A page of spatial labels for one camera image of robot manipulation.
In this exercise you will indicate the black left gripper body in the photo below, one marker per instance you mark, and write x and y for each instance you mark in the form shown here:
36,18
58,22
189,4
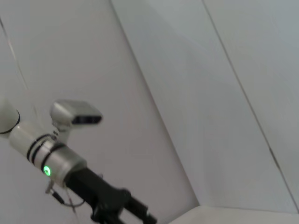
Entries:
88,186

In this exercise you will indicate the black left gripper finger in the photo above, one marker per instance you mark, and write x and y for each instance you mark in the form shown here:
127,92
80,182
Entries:
113,218
140,210

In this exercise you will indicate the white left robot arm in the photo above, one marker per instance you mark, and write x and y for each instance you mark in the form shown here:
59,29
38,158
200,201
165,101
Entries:
23,137

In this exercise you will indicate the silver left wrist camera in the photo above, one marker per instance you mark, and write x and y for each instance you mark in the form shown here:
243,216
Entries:
70,112

